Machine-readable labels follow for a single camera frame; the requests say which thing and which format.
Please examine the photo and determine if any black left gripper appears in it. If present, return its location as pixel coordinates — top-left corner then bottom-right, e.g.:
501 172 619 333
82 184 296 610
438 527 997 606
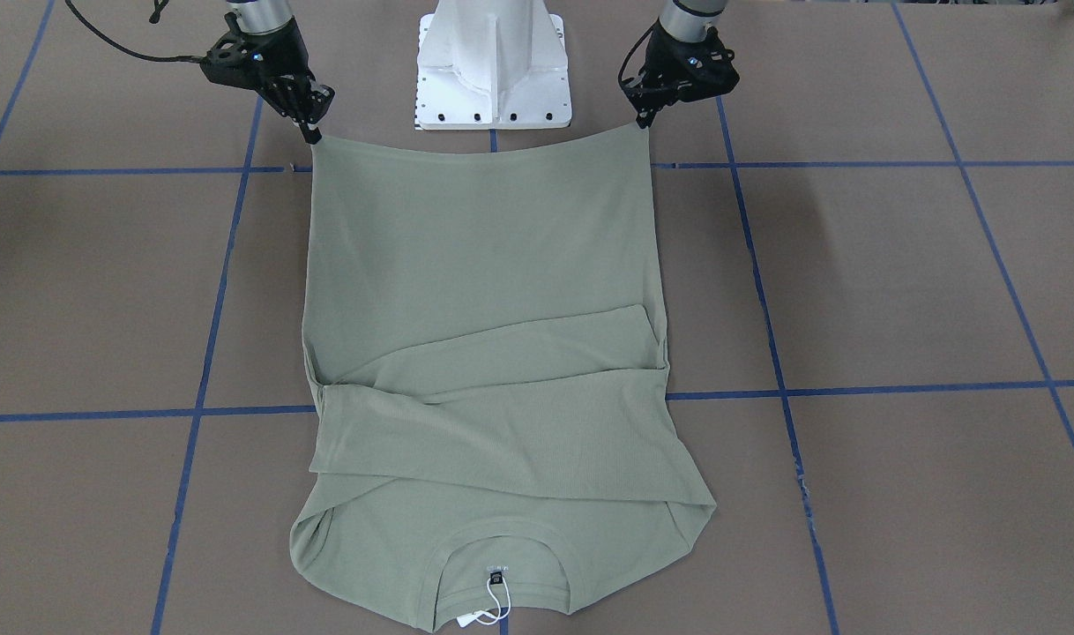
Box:
618 26 740 130

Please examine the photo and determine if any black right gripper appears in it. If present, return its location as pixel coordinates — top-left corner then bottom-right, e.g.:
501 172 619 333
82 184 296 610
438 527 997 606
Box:
201 26 335 145

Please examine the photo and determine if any olive green long-sleeve shirt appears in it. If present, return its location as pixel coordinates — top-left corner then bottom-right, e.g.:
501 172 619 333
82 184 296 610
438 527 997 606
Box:
288 122 717 632

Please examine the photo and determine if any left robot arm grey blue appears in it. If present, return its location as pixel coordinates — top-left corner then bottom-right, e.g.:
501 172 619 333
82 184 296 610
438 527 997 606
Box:
616 1 740 130

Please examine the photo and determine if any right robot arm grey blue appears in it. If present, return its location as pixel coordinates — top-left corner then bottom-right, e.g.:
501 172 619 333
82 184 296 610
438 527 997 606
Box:
198 1 335 145

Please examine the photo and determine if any brown table cover mat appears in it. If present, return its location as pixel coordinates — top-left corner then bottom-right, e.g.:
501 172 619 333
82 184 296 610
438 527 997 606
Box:
0 1 1074 634

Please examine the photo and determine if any white paper hang tag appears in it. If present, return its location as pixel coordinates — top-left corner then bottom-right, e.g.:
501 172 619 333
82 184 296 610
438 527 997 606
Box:
455 565 514 627

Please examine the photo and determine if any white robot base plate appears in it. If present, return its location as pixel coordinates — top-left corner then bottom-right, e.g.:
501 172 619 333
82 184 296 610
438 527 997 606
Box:
413 1 574 131

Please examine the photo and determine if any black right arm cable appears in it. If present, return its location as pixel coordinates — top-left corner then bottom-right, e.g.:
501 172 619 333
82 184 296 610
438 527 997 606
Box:
64 0 212 64

